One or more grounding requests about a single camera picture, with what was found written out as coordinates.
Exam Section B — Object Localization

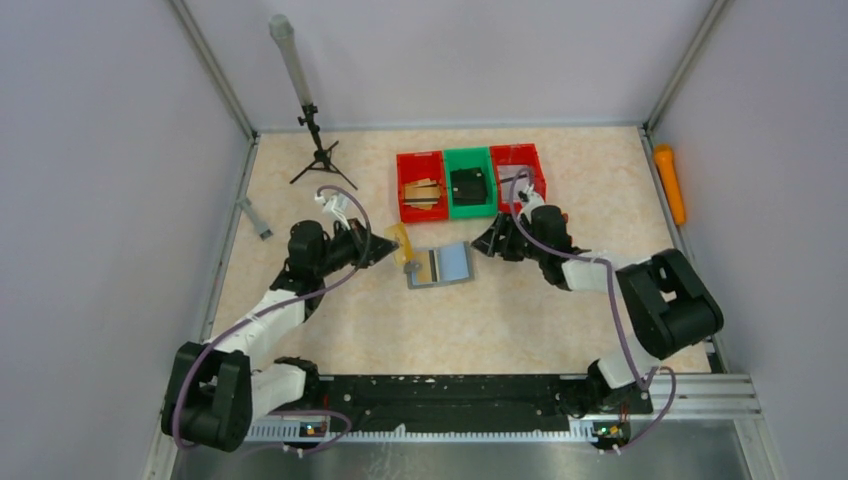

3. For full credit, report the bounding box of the gold credit card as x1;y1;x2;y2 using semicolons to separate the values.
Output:
384;222;414;268

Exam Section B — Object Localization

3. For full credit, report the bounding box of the grey card holder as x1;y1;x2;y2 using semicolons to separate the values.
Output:
404;242;475;290

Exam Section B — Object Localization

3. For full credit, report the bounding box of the white credit card black stripe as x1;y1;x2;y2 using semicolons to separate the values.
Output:
497;165;534;190

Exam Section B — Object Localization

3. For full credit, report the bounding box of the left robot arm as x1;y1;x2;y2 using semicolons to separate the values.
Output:
160;219;399;452

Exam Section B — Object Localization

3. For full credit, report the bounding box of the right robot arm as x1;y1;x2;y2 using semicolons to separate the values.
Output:
471;205;724;416

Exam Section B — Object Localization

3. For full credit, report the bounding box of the clear bag in bin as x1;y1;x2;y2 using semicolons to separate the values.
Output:
498;184;524;202

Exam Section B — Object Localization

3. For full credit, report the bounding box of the left red bin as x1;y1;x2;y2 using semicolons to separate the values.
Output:
396;151;449;224

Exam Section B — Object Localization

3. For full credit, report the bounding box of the red bin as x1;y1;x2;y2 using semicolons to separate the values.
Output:
396;151;449;224
490;143;547;213

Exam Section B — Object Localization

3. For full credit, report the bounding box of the green bin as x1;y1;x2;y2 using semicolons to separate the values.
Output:
443;147;497;220

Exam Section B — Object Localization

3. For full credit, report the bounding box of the right red bin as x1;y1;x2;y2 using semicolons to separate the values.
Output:
490;143;547;213

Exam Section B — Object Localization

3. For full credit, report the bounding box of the orange flashlight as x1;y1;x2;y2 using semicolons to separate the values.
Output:
653;144;687;226

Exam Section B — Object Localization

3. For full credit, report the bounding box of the black tripod with grey tube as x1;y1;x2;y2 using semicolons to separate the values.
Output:
268;14;358;190

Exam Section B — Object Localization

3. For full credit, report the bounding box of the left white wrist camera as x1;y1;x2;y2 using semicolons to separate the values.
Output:
322;193;350;230

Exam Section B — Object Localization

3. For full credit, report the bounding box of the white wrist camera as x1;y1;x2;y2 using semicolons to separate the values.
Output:
518;185;546;215
322;193;350;230

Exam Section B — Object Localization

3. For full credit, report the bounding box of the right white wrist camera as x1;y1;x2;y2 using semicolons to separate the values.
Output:
518;185;546;215

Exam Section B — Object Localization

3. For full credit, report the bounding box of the small grey bracket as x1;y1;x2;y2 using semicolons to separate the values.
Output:
236;196;273;241

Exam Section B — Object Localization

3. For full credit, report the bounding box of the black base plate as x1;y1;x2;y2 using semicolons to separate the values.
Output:
273;374;654;433

